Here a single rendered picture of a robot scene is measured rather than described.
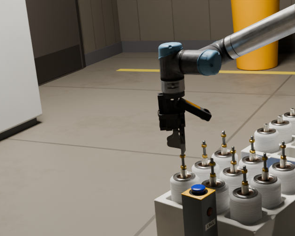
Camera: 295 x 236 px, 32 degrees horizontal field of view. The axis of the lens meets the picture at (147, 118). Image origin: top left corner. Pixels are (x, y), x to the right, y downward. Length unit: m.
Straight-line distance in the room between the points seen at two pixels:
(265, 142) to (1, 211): 1.12
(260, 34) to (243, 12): 2.72
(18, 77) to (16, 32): 0.27
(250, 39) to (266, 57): 2.78
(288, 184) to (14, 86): 1.93
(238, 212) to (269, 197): 0.14
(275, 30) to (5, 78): 1.95
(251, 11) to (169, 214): 2.77
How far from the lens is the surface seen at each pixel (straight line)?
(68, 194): 2.34
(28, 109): 3.32
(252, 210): 1.60
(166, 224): 1.78
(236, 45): 1.63
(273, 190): 1.69
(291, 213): 1.75
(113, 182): 2.39
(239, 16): 4.35
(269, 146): 2.13
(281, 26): 1.58
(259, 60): 4.37
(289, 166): 1.81
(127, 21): 5.70
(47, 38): 4.65
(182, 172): 1.73
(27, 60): 3.30
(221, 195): 1.66
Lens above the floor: 0.95
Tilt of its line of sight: 17 degrees down
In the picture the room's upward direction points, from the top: 5 degrees counter-clockwise
